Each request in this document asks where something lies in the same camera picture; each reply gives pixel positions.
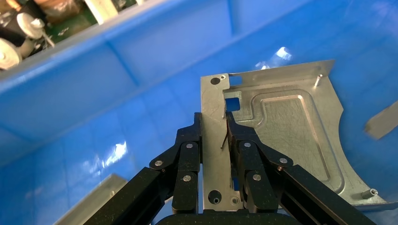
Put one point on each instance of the brown cardboard box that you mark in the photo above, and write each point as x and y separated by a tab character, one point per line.
59	7

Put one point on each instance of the white cylinder cap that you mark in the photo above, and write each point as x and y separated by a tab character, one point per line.
29	24

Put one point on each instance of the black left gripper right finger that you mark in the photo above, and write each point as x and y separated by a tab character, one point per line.
252	161

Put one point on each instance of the white square post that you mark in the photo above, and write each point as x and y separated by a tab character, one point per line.
101	11

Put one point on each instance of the stamped sheet metal bracket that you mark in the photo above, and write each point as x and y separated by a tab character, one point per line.
90	202
289	130

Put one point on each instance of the blue plastic bin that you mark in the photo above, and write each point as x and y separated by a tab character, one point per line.
93	93

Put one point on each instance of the white round disc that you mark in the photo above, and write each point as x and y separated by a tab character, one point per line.
7	54

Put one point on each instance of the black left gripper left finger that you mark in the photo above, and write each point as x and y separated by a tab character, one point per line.
186	161

